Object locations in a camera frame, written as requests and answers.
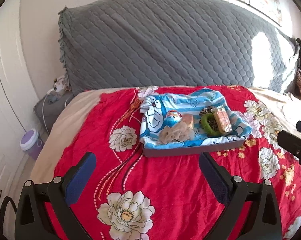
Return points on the packaged biscuit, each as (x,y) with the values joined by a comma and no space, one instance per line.
(223,121)
(188,119)

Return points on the small items on stool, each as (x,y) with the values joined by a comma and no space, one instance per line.
(61,83)

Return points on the grey flat box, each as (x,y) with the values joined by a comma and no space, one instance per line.
(193,150)

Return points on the blue striped Doraemon cloth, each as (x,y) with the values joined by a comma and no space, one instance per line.
(198,119)

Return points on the beige mesh hair net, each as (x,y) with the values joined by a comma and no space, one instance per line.
(179,132)

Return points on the grey quilted headboard cover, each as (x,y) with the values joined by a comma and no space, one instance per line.
(141,43)

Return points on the blue King egg toy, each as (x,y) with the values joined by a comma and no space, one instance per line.
(172,117)

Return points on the red floral bedspread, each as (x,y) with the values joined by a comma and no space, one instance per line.
(130,196)

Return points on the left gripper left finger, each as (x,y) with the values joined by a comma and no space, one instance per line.
(32,219)

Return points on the white wardrobe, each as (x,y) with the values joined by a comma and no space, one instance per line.
(17,99)

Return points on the leopard print scrunchie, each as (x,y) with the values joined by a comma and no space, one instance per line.
(207,119)

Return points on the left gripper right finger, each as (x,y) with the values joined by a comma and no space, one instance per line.
(263,220)

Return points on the purple white bin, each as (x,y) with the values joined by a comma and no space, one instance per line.
(31,143)

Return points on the grey bedside stool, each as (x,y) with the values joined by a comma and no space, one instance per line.
(50,107)

